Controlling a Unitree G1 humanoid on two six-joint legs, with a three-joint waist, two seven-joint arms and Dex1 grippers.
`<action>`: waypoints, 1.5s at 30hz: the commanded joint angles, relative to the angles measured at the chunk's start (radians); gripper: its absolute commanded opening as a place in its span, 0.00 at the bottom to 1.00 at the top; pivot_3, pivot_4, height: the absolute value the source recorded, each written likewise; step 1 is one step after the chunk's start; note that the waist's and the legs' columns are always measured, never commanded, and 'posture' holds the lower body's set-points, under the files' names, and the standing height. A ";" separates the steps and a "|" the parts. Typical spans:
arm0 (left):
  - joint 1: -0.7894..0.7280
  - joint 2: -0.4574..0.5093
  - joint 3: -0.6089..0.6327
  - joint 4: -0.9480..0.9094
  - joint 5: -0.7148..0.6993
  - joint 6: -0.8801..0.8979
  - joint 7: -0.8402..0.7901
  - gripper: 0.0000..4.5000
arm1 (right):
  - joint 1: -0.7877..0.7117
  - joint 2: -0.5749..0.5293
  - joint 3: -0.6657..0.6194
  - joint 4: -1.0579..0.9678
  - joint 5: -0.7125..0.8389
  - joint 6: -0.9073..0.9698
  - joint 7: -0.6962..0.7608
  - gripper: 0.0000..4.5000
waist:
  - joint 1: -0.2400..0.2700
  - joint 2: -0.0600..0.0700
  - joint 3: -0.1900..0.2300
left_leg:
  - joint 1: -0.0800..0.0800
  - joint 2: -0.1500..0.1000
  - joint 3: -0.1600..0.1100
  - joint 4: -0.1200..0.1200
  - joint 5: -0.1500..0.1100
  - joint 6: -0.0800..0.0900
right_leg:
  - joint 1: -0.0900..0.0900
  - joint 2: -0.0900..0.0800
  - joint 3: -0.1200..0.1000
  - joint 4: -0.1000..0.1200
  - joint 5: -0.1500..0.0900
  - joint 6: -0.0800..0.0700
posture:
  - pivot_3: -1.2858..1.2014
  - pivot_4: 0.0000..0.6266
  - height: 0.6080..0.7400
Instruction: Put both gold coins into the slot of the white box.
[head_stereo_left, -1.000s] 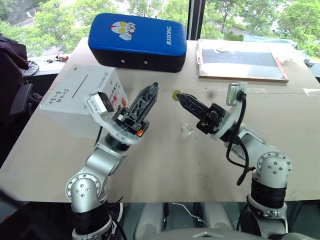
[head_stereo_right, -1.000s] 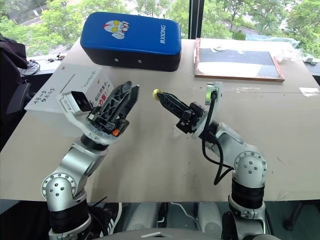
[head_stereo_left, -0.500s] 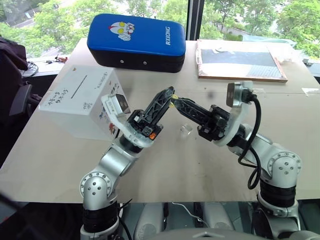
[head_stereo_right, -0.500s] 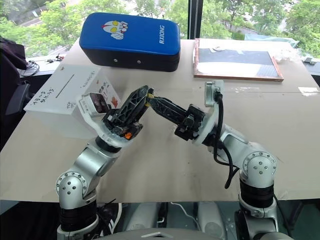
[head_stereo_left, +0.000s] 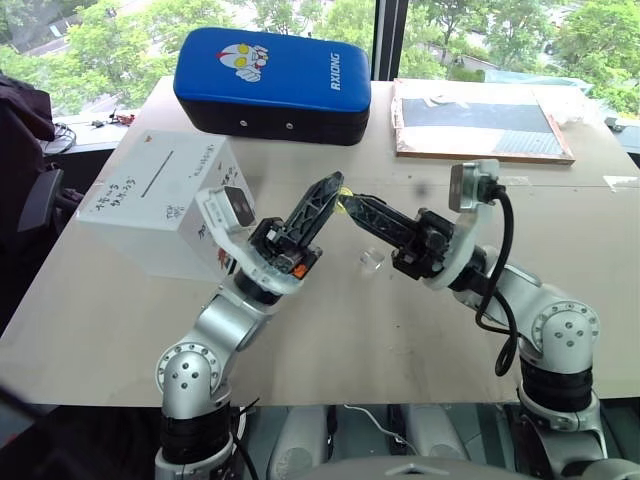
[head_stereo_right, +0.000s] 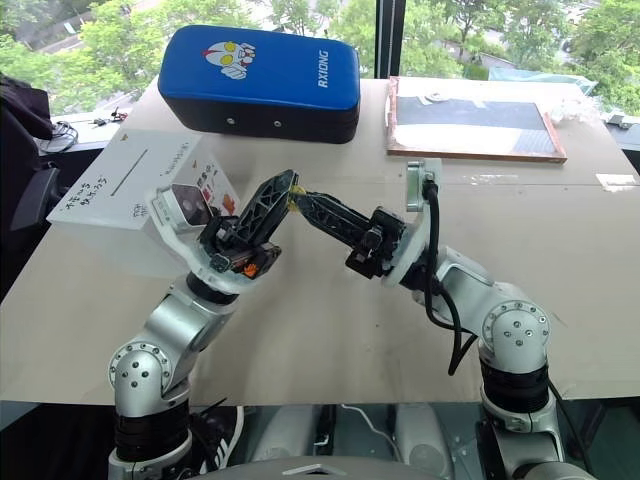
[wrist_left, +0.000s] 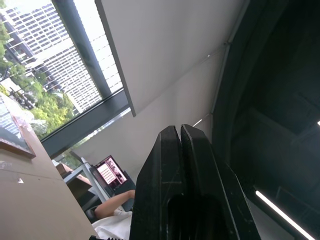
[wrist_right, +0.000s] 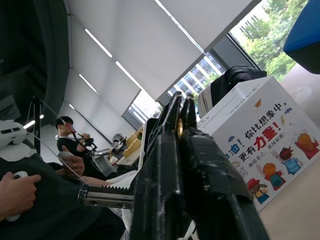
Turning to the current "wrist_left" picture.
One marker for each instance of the white ceiling light strip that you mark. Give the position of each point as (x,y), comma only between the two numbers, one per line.
(282,215)

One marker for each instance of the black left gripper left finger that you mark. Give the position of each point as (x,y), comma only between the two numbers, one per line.
(155,175)

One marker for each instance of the dark window frame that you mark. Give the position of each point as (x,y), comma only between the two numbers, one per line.
(87,57)

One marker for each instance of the bystander white shirt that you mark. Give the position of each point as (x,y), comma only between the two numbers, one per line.
(112,226)

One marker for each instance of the small brown cardboard box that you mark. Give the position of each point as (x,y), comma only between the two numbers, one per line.
(75,181)

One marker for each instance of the open laptop with pink screen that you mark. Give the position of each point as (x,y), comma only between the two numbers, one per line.
(110,172)

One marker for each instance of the large brown cardboard box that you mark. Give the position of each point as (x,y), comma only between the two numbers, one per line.
(32,195)

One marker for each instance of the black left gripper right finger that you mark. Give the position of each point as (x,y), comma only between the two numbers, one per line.
(207,170)

